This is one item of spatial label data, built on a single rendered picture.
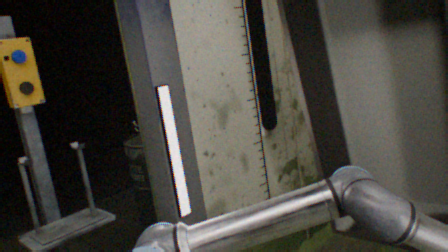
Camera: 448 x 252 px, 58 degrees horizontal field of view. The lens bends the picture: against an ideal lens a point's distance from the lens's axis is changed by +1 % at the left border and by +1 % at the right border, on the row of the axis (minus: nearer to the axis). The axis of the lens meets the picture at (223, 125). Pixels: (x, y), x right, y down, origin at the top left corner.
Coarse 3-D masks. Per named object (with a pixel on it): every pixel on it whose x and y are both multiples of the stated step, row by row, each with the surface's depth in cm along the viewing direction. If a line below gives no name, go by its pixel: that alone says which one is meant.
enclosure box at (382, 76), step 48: (288, 0) 162; (336, 0) 178; (384, 0) 165; (432, 0) 154; (288, 48) 162; (336, 48) 188; (384, 48) 174; (432, 48) 161; (336, 96) 192; (384, 96) 183; (432, 96) 170; (336, 144) 193; (384, 144) 194; (432, 144) 179; (432, 192) 189; (384, 240) 175
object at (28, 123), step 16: (0, 16) 156; (0, 32) 155; (16, 112) 164; (32, 112) 164; (32, 128) 164; (32, 144) 165; (32, 176) 169; (48, 176) 169; (48, 192) 170; (48, 208) 170
